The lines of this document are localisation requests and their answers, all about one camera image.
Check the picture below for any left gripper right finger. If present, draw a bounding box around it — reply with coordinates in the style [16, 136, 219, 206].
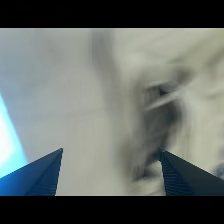
[159, 149, 224, 197]

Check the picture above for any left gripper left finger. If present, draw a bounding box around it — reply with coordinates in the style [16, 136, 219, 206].
[0, 147, 64, 197]

